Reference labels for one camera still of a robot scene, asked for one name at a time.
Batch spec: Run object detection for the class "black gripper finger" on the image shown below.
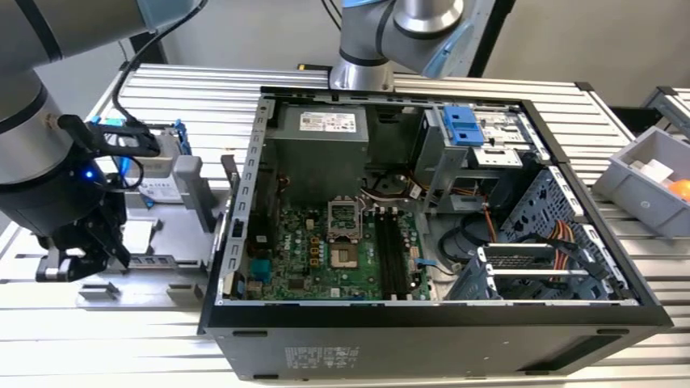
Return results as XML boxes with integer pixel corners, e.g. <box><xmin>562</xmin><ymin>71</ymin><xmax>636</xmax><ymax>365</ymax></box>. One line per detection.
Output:
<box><xmin>84</xmin><ymin>192</ymin><xmax>132</xmax><ymax>272</ymax></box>
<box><xmin>34</xmin><ymin>237</ymin><xmax>119</xmax><ymax>285</ymax></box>

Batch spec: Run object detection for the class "black RAM slot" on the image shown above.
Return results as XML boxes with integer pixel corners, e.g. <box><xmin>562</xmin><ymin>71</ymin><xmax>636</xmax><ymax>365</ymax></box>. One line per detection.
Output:
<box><xmin>373</xmin><ymin>206</ymin><xmax>400</xmax><ymax>301</ymax></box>
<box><xmin>390</xmin><ymin>206</ymin><xmax>415</xmax><ymax>301</ymax></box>

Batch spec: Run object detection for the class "silver CPU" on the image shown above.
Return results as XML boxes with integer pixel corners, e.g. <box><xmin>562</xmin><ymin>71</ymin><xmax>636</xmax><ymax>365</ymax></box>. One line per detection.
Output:
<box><xmin>123</xmin><ymin>223</ymin><xmax>153</xmax><ymax>250</ymax></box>

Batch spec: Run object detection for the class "hard disk in blue carrier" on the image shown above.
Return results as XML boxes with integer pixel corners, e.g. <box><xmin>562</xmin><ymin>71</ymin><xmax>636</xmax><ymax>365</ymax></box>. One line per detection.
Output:
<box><xmin>88</xmin><ymin>116</ymin><xmax>191</xmax><ymax>205</ymax></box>

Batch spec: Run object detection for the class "grey parts rack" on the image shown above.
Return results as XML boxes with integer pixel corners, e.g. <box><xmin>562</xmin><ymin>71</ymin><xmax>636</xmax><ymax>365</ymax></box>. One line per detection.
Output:
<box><xmin>75</xmin><ymin>155</ymin><xmax>227</xmax><ymax>312</ymax></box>

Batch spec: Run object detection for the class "blue expansion slot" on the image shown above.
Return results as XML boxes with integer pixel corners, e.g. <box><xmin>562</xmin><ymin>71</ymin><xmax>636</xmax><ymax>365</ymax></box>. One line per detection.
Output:
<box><xmin>249</xmin><ymin>259</ymin><xmax>272</xmax><ymax>283</ymax></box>

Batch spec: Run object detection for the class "green motherboard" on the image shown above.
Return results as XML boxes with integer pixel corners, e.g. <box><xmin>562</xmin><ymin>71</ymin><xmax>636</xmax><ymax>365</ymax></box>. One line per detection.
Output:
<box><xmin>244</xmin><ymin>200</ymin><xmax>435</xmax><ymax>302</ymax></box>

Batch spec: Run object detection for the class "grey power supply unit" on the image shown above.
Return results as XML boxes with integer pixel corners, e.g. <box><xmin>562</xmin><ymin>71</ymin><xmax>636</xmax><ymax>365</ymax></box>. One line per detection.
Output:
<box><xmin>267</xmin><ymin>103</ymin><xmax>371</xmax><ymax>203</ymax></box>

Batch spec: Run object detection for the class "CPU socket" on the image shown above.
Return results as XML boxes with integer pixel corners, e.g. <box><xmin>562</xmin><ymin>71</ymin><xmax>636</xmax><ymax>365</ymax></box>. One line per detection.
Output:
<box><xmin>328</xmin><ymin>241</ymin><xmax>361</xmax><ymax>271</ymax></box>

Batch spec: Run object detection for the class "metal socket cover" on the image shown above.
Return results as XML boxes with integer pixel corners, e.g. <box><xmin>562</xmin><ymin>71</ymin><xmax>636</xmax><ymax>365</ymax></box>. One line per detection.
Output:
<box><xmin>327</xmin><ymin>196</ymin><xmax>361</xmax><ymax>243</ymax></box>

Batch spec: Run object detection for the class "round black fan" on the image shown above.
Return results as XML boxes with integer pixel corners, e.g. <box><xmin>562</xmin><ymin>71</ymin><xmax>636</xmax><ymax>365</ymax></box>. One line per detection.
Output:
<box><xmin>371</xmin><ymin>171</ymin><xmax>414</xmax><ymax>201</ymax></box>

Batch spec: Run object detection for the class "black PC case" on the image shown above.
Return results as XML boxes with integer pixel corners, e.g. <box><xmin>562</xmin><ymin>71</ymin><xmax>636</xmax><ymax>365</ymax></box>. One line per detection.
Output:
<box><xmin>196</xmin><ymin>84</ymin><xmax>675</xmax><ymax>383</ymax></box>

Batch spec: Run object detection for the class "silver drive cage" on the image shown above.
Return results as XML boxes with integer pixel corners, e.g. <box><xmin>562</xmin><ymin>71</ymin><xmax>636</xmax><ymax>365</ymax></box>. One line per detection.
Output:
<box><xmin>418</xmin><ymin>103</ymin><xmax>538</xmax><ymax>215</ymax></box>

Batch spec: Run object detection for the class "blue drive latch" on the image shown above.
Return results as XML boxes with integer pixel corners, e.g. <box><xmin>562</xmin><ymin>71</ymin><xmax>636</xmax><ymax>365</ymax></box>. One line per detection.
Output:
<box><xmin>443</xmin><ymin>104</ymin><xmax>482</xmax><ymax>147</ymax></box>

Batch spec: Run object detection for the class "silver disk bay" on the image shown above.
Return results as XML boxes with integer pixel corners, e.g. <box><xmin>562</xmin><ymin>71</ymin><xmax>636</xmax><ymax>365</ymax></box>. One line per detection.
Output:
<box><xmin>446</xmin><ymin>240</ymin><xmax>620</xmax><ymax>302</ymax></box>

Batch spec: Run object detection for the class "grey plastic bin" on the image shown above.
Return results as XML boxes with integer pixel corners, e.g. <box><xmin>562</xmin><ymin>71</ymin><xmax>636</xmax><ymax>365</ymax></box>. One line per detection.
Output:
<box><xmin>591</xmin><ymin>125</ymin><xmax>690</xmax><ymax>243</ymax></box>

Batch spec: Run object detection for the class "white block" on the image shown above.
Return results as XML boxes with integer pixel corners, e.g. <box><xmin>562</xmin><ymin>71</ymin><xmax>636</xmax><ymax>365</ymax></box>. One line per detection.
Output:
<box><xmin>630</xmin><ymin>159</ymin><xmax>675</xmax><ymax>181</ymax></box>

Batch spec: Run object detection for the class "small metal slat table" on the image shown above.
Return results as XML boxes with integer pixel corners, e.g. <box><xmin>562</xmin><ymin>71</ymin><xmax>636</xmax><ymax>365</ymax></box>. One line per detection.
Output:
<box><xmin>640</xmin><ymin>86</ymin><xmax>690</xmax><ymax>141</ymax></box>

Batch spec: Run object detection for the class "black camera cable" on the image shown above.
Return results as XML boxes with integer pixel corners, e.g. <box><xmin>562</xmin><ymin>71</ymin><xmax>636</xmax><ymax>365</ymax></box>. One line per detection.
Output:
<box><xmin>109</xmin><ymin>0</ymin><xmax>211</xmax><ymax>126</ymax></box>

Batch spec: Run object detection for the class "black vertical post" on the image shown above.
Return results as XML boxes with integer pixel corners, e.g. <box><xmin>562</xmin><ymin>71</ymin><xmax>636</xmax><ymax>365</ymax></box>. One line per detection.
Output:
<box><xmin>468</xmin><ymin>0</ymin><xmax>516</xmax><ymax>78</ymax></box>
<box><xmin>128</xmin><ymin>35</ymin><xmax>168</xmax><ymax>65</ymax></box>

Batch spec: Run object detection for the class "black cable with blue tab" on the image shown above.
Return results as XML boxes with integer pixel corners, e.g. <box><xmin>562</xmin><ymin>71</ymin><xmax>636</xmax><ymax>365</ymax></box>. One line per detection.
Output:
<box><xmin>412</xmin><ymin>257</ymin><xmax>459</xmax><ymax>276</ymax></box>

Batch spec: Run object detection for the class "thick black cable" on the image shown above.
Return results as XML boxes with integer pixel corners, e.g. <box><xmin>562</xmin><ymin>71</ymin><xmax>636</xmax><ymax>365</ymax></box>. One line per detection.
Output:
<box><xmin>436</xmin><ymin>216</ymin><xmax>490</xmax><ymax>280</ymax></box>

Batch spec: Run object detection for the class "yellow and orange wire bundle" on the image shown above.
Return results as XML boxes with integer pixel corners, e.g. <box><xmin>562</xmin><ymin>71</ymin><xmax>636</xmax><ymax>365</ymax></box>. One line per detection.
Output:
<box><xmin>547</xmin><ymin>220</ymin><xmax>580</xmax><ymax>254</ymax></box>

